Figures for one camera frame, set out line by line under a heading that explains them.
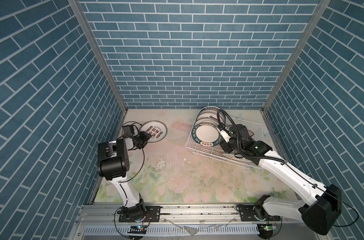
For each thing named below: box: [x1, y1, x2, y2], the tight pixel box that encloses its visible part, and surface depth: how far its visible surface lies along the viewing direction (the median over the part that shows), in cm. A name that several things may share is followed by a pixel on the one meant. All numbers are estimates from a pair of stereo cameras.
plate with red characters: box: [139, 120, 168, 143], surface depth 110 cm
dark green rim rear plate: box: [199, 105, 221, 112], surface depth 98 cm
